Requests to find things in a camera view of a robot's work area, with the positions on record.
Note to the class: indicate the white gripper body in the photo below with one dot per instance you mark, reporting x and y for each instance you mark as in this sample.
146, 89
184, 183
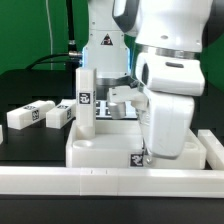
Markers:
168, 84

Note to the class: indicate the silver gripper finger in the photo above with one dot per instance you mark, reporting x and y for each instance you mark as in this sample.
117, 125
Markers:
118, 96
148, 157

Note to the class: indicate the white desk top tray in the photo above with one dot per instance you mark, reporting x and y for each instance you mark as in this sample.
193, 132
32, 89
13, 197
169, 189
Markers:
118, 144

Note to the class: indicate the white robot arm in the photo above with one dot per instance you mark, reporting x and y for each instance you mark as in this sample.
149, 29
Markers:
169, 28

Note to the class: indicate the white marker sheet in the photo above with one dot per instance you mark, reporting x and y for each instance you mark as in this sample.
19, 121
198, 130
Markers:
102, 111

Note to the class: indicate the white L-shaped fence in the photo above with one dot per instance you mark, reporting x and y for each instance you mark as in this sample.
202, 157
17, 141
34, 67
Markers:
111, 182

